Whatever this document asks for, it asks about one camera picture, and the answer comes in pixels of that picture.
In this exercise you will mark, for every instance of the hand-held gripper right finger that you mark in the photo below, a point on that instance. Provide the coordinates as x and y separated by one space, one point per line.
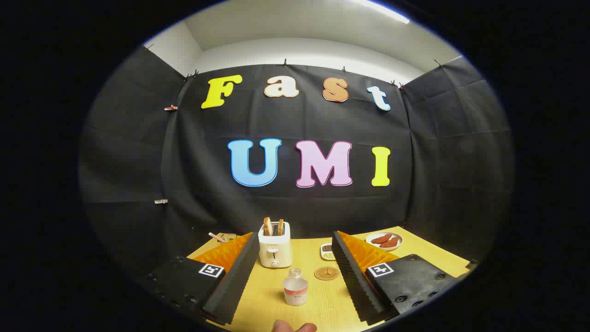
352 286

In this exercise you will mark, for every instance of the small white seed dish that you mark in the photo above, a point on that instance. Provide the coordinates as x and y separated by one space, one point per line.
327 252

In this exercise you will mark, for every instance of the red sausage piece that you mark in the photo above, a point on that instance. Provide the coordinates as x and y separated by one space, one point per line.
391 242
380 239

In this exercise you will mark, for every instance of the toast slice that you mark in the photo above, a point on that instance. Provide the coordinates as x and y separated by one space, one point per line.
280 227
268 227

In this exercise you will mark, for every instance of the wooden table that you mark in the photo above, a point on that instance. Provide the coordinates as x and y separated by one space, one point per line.
322 299

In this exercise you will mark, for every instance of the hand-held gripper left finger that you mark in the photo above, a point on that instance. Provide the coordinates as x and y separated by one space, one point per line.
233 286

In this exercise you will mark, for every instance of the clear juice bottle red label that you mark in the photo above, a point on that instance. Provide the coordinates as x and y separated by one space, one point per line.
295 290

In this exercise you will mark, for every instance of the white toaster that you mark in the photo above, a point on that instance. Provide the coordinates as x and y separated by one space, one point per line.
274 251

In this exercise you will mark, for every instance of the pink stick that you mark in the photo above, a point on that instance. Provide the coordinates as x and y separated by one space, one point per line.
216 237

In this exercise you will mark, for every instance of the white oval plate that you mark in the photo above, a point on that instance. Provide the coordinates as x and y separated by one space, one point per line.
396 236

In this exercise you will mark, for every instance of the round brown coaster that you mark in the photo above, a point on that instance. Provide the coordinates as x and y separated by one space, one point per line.
327 273

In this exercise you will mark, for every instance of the black backdrop cloth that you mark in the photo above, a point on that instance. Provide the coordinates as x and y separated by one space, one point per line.
203 147

